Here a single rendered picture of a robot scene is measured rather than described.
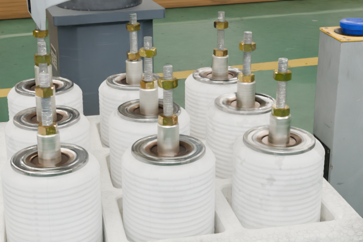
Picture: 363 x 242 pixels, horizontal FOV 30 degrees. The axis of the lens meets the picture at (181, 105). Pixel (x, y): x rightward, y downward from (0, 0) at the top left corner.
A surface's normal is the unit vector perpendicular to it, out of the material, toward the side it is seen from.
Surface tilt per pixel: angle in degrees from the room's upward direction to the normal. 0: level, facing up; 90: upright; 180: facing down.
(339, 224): 0
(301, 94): 0
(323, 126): 90
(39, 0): 105
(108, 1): 90
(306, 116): 0
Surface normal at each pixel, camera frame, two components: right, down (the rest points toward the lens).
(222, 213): 0.00, -0.94
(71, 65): -0.44, 0.30
